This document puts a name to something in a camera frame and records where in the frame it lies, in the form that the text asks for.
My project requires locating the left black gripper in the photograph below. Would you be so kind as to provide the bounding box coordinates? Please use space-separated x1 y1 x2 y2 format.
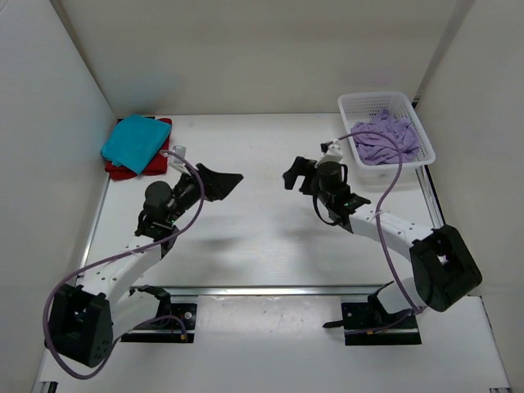
166 165 243 224

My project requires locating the lavender t-shirt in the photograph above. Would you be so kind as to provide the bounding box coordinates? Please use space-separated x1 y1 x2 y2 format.
350 109 421 165

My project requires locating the teal t-shirt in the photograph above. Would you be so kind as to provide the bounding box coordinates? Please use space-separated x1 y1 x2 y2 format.
101 115 172 175

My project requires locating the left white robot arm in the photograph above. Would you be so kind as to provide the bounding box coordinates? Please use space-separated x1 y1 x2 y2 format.
43 163 243 368

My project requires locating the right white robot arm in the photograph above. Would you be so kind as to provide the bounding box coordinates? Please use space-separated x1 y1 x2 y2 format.
282 156 483 328

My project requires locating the white plastic basket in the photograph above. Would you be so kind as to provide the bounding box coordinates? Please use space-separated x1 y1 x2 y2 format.
337 90 437 185

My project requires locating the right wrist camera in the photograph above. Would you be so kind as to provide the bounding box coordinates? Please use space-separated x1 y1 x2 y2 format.
316 140 343 166

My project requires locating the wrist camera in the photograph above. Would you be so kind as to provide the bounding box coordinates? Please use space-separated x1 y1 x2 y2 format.
165 145 190 174
316 140 343 166

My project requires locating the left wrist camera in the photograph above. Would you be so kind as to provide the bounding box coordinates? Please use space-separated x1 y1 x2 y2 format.
165 145 190 174

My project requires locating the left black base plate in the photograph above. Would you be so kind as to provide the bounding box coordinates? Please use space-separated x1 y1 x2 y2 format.
120 296 197 344

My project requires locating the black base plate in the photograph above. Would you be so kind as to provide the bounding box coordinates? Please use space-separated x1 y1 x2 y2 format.
323 302 422 346
120 296 197 344

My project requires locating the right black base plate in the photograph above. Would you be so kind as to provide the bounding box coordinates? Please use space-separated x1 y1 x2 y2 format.
323 302 422 346

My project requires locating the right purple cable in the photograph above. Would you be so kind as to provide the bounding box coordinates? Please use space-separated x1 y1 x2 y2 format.
323 133 425 318

